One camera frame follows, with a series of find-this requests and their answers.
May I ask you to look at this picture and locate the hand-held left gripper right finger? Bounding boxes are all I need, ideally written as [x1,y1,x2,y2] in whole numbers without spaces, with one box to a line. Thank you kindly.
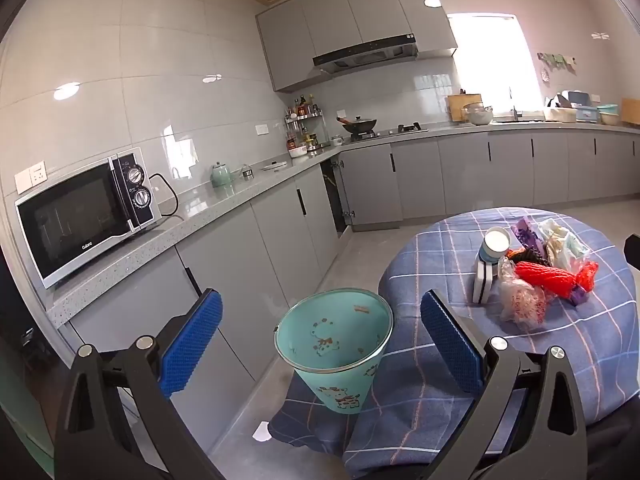
[420,289,588,480]

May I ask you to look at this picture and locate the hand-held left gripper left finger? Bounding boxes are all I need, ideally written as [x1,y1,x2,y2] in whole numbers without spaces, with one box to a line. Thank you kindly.
[54,287,223,480]

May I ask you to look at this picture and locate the white sponge with black stripe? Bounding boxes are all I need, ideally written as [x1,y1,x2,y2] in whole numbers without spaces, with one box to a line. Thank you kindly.
[474,255,501,305]

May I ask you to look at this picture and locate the colourful snack bag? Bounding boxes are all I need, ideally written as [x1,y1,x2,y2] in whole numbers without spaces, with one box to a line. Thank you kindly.
[537,217,591,273]

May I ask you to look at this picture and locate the red translucent plastic bag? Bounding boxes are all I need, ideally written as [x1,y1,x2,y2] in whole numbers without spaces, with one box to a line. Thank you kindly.
[497,257,548,331]

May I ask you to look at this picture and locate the teal cartoon-print plastic bin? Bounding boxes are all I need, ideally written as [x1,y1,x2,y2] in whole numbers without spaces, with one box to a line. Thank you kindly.
[274,287,393,413]

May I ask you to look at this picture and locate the blue plaid tablecloth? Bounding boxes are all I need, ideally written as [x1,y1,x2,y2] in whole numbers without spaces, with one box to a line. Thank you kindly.
[270,207,640,466]

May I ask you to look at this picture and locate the red crumpled plastic bag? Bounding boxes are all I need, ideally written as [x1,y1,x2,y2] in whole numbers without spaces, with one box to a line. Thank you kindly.
[515,261,578,300]

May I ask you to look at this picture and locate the black foam fruit net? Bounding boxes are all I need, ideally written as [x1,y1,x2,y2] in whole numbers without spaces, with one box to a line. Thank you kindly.
[507,246,551,267]

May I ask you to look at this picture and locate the white paper cup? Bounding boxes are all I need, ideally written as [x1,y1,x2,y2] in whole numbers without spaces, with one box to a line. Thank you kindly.
[479,226,510,265]

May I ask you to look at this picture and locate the blue dish container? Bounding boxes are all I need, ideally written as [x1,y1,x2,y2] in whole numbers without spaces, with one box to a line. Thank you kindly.
[562,90,598,122]

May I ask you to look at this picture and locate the grey kitchen counter cabinets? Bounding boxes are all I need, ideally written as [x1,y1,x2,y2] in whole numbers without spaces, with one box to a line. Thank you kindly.
[45,122,640,411]

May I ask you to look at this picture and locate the green teapot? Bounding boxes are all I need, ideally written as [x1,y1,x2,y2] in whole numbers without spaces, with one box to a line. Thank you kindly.
[210,161,236,188]

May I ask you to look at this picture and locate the silver black microwave oven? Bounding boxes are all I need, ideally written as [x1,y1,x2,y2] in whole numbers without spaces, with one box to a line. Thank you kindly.
[14,147,163,290]

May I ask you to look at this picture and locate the gas stove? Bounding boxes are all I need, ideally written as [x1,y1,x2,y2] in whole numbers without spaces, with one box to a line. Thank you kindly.
[345,124,430,142]

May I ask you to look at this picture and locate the wooden cutting board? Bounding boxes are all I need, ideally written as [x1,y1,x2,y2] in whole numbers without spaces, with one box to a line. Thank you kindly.
[446,93,484,122]

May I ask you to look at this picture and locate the black wok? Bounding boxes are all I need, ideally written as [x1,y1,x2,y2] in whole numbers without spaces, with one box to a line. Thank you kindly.
[336,116,378,137]

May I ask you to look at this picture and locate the bright window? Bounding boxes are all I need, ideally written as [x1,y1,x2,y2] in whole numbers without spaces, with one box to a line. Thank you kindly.
[446,12,543,113]

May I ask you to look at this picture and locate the metal spice rack with bottles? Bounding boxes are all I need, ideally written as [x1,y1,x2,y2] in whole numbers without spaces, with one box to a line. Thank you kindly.
[285,94,326,153]

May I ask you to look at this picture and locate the black range hood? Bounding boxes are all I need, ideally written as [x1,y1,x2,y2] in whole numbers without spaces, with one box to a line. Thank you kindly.
[305,32,419,78]

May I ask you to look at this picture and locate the grey upper cabinets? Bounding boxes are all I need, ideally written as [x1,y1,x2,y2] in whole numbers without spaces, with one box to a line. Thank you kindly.
[256,0,458,93]

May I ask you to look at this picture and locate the black power cable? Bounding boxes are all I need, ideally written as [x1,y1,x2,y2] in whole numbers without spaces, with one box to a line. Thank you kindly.
[147,172,186,218]

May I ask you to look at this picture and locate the wall hooks with cloths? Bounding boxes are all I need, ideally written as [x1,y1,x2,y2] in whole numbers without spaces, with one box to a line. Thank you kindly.
[537,51,577,73]

